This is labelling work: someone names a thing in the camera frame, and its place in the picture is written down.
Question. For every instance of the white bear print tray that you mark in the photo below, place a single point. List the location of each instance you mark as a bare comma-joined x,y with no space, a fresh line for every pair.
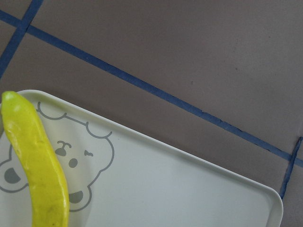
118,177

